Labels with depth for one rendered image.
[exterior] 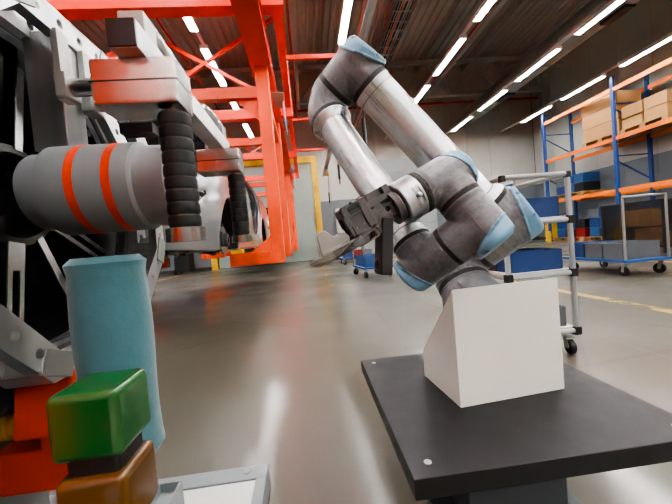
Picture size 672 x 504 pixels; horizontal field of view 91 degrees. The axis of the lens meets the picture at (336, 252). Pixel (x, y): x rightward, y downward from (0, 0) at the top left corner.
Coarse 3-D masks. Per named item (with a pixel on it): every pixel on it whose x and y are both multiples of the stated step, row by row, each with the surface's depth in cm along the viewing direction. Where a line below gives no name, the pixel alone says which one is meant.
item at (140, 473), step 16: (144, 448) 22; (128, 464) 20; (144, 464) 21; (64, 480) 19; (80, 480) 19; (96, 480) 19; (112, 480) 19; (128, 480) 19; (144, 480) 21; (64, 496) 19; (80, 496) 19; (96, 496) 19; (112, 496) 19; (128, 496) 19; (144, 496) 21
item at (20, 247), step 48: (0, 48) 52; (0, 96) 62; (0, 144) 50; (0, 192) 55; (0, 240) 49; (48, 240) 74; (96, 240) 75; (0, 288) 49; (48, 288) 69; (48, 336) 56
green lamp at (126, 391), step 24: (72, 384) 20; (96, 384) 20; (120, 384) 20; (144, 384) 22; (48, 408) 18; (72, 408) 19; (96, 408) 19; (120, 408) 19; (144, 408) 22; (72, 432) 19; (96, 432) 19; (120, 432) 19; (72, 456) 19; (96, 456) 19
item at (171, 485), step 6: (180, 480) 83; (162, 486) 82; (168, 486) 82; (174, 486) 82; (180, 486) 82; (162, 492) 82; (168, 492) 82; (174, 492) 79; (180, 492) 81; (156, 498) 80; (162, 498) 80; (168, 498) 80; (174, 498) 78; (180, 498) 81
